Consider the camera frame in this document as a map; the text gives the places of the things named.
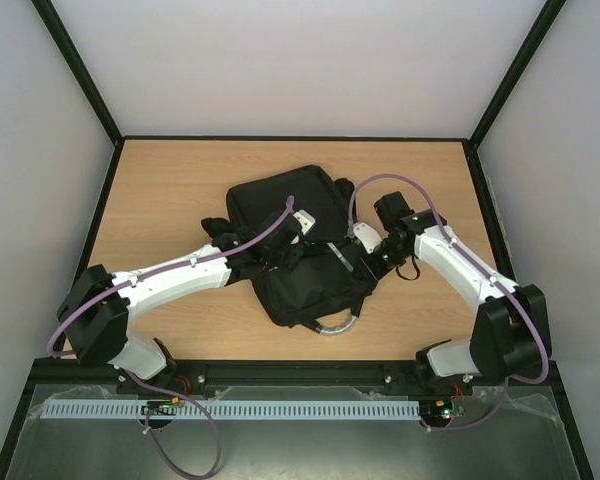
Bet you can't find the black student bag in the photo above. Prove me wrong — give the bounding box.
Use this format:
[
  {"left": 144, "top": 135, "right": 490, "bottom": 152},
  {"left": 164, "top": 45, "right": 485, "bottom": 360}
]
[{"left": 201, "top": 165, "right": 377, "bottom": 335}]

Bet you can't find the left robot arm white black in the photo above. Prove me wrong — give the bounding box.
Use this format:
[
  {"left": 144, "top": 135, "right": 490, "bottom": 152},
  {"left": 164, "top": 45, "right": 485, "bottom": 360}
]
[{"left": 47, "top": 208, "right": 316, "bottom": 383}]

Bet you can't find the bag grey metal handle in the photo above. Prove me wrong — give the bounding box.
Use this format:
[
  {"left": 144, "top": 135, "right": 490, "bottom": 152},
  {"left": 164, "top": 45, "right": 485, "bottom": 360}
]
[{"left": 316, "top": 312, "right": 359, "bottom": 337}]

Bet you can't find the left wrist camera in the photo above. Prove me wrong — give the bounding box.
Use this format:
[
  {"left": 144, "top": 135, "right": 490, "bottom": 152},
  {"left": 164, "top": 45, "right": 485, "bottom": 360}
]
[{"left": 293, "top": 210, "right": 316, "bottom": 235}]

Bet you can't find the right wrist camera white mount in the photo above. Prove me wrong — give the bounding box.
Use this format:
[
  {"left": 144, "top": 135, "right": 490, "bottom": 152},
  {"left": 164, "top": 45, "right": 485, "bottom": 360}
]
[{"left": 348, "top": 222, "right": 382, "bottom": 254}]

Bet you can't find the black aluminium frame rail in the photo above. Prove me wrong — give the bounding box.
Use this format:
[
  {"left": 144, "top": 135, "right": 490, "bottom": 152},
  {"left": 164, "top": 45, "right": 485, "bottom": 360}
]
[{"left": 32, "top": 358, "right": 561, "bottom": 396}]

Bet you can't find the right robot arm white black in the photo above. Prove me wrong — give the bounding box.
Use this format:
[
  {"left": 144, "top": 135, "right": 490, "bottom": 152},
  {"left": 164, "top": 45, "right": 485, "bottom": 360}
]
[{"left": 348, "top": 192, "right": 551, "bottom": 392}]

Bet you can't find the green capped marker pen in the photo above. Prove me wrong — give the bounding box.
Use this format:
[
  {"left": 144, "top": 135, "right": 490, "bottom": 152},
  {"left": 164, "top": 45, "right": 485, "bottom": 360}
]
[{"left": 327, "top": 242, "right": 355, "bottom": 273}]

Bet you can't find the grey slotted cable duct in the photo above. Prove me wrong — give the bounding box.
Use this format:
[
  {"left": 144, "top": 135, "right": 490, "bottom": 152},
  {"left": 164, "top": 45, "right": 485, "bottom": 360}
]
[{"left": 40, "top": 399, "right": 421, "bottom": 421}]

